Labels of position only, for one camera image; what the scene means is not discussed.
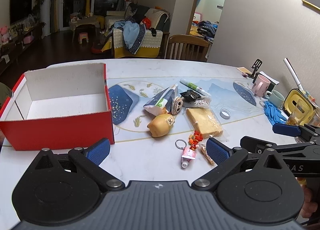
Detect green jacket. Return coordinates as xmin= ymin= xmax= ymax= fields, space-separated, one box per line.
xmin=0 ymin=82 xmax=12 ymax=107

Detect red cardboard box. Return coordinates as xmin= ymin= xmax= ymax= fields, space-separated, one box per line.
xmin=1 ymin=62 xmax=114 ymax=151

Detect pink mug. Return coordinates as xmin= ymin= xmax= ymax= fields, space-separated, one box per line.
xmin=251 ymin=74 xmax=271 ymax=97

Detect black phone stand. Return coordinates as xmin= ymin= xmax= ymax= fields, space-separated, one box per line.
xmin=247 ymin=59 xmax=263 ymax=78

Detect sofa with clothes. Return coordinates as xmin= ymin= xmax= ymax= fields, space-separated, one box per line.
xmin=100 ymin=2 xmax=171 ymax=59

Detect blue white tissue pack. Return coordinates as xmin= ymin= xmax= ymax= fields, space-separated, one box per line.
xmin=143 ymin=84 xmax=178 ymax=116

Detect cartoon face plush pouch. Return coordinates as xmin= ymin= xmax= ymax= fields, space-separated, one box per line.
xmin=170 ymin=97 xmax=183 ymax=115

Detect cotton swab bag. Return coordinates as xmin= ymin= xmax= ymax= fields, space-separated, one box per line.
xmin=183 ymin=97 xmax=211 ymax=108

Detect person's right hand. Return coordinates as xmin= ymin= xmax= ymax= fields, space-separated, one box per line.
xmin=297 ymin=177 xmax=318 ymax=219

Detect pink plush toy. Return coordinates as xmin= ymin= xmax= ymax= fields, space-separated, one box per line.
xmin=0 ymin=26 xmax=10 ymax=45

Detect white bottle cap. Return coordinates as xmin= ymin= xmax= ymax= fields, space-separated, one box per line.
xmin=220 ymin=108 xmax=231 ymax=119

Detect packaged toast slice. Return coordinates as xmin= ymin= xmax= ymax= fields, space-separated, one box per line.
xmin=186 ymin=108 xmax=223 ymax=138

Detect television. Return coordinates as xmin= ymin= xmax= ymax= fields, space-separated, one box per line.
xmin=9 ymin=0 xmax=32 ymax=25

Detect wooden chair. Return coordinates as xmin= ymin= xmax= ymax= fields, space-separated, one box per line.
xmin=164 ymin=35 xmax=209 ymax=62

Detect black snack packet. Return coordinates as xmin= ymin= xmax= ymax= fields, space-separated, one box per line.
xmin=180 ymin=90 xmax=201 ymax=103

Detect small yellow snack packet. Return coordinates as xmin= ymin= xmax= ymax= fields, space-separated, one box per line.
xmin=200 ymin=144 xmax=215 ymax=166

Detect pink stool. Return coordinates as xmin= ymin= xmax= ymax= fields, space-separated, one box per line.
xmin=78 ymin=32 xmax=89 ymax=44

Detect green white glue pen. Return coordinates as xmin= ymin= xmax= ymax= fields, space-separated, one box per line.
xmin=180 ymin=79 xmax=211 ymax=97

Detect pink tube keychain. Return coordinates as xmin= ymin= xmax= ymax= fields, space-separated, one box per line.
xmin=175 ymin=139 xmax=199 ymax=169

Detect yellow lunch container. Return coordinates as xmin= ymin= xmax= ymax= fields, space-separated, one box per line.
xmin=283 ymin=88 xmax=318 ymax=125

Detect blue rubber gloves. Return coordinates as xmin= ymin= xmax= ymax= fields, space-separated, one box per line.
xmin=264 ymin=101 xmax=287 ymax=125

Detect patterned table mat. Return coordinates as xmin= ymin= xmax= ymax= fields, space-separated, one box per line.
xmin=107 ymin=77 xmax=264 ymax=143

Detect green mug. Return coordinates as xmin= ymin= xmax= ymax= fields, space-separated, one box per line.
xmin=264 ymin=90 xmax=285 ymax=108

